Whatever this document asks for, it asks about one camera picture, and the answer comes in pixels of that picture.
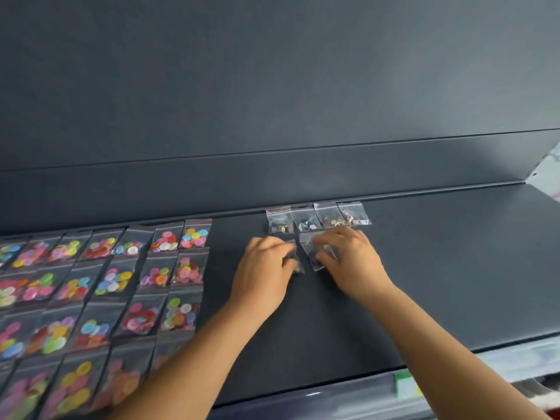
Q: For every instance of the person's left hand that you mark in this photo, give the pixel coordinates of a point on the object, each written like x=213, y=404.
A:
x=260, y=284

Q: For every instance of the white illustrated side panel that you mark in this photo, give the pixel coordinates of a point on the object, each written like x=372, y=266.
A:
x=547, y=174

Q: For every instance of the person's right hand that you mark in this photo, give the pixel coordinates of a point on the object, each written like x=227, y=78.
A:
x=361, y=271

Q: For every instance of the person's right forearm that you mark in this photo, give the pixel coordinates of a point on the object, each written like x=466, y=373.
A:
x=446, y=371

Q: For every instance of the person's left forearm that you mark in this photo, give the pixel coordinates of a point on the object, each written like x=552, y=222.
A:
x=188, y=376

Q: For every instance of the grid of arranged button bags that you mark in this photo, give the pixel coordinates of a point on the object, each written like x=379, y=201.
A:
x=109, y=279

